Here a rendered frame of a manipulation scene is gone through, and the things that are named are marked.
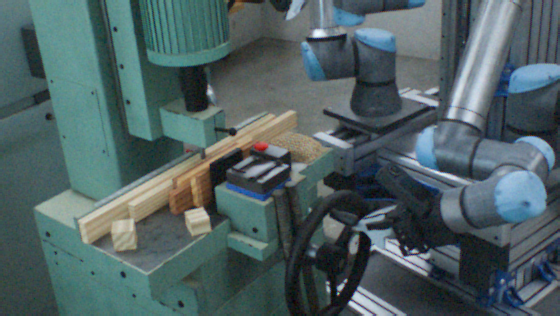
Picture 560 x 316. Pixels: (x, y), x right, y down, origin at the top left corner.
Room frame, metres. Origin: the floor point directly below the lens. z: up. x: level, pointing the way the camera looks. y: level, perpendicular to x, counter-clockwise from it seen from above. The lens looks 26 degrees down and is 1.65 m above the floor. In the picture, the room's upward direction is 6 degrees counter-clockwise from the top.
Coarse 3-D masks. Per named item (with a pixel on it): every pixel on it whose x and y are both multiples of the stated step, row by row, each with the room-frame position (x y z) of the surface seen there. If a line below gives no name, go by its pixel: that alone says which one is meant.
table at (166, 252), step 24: (312, 168) 1.42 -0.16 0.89; (168, 216) 1.25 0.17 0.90; (216, 216) 1.23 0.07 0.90; (96, 240) 1.18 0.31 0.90; (144, 240) 1.17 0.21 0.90; (168, 240) 1.16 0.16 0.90; (192, 240) 1.15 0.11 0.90; (216, 240) 1.18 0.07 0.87; (240, 240) 1.18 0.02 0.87; (96, 264) 1.16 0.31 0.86; (120, 264) 1.11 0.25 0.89; (144, 264) 1.08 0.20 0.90; (168, 264) 1.09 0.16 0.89; (192, 264) 1.13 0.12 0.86; (144, 288) 1.06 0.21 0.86; (168, 288) 1.08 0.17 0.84
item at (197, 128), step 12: (168, 108) 1.43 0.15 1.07; (180, 108) 1.42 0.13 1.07; (216, 108) 1.40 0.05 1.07; (168, 120) 1.42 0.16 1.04; (180, 120) 1.39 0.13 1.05; (192, 120) 1.36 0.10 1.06; (204, 120) 1.35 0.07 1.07; (216, 120) 1.37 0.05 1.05; (168, 132) 1.42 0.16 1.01; (180, 132) 1.39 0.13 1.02; (192, 132) 1.37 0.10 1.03; (204, 132) 1.34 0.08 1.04; (216, 132) 1.37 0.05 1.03; (204, 144) 1.35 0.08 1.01
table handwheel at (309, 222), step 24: (336, 192) 1.19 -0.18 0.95; (312, 216) 1.12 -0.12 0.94; (360, 216) 1.24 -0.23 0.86; (336, 240) 1.19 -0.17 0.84; (360, 240) 1.25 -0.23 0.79; (288, 264) 1.08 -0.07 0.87; (312, 264) 1.11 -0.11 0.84; (336, 264) 1.14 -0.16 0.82; (360, 264) 1.23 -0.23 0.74; (288, 288) 1.06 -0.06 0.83; (336, 288) 1.17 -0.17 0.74; (336, 312) 1.15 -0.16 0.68
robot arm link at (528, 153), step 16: (480, 144) 1.06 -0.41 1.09; (496, 144) 1.05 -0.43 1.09; (512, 144) 1.05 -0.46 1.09; (528, 144) 1.04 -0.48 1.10; (544, 144) 1.04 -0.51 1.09; (480, 160) 1.04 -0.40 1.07; (496, 160) 1.03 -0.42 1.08; (512, 160) 1.00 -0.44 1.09; (528, 160) 1.00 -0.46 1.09; (544, 160) 1.01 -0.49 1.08; (480, 176) 1.04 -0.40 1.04; (544, 176) 0.99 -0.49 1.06
